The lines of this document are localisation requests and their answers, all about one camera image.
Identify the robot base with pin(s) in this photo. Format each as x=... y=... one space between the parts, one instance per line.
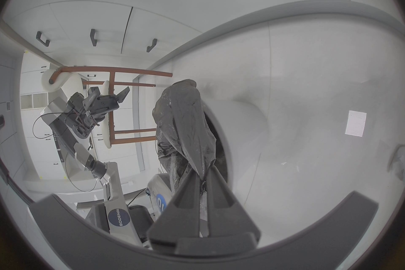
x=121 y=199

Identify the white trash bin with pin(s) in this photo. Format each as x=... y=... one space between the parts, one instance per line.
x=243 y=135

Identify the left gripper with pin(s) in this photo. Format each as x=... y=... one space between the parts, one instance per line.
x=106 y=103

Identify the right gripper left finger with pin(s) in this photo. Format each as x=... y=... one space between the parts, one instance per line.
x=185 y=215

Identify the white cabinet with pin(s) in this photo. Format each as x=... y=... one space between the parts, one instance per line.
x=79 y=18

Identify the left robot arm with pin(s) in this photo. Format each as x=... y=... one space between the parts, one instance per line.
x=68 y=139

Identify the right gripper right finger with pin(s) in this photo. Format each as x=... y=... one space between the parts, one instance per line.
x=227 y=211

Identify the black plastic bag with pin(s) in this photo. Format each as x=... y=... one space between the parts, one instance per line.
x=183 y=123

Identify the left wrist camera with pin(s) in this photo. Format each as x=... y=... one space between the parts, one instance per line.
x=76 y=100

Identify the white chair wooden legs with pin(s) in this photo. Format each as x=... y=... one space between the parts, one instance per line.
x=106 y=132

